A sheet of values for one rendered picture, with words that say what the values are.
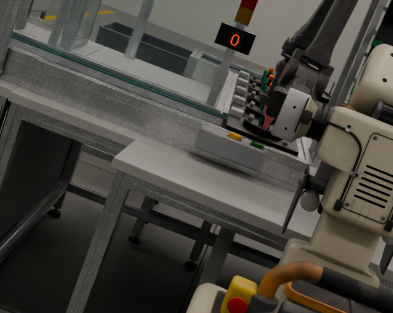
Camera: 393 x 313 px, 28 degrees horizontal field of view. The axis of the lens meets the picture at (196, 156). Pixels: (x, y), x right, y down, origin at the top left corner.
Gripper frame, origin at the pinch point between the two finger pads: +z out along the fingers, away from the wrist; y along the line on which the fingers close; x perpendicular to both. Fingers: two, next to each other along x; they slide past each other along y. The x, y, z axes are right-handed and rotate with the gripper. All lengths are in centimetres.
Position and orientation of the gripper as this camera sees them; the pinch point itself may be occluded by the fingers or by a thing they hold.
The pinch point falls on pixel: (264, 127)
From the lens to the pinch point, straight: 229.4
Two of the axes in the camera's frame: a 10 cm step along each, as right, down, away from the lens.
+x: -0.7, 2.1, -9.8
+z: -3.5, 9.1, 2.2
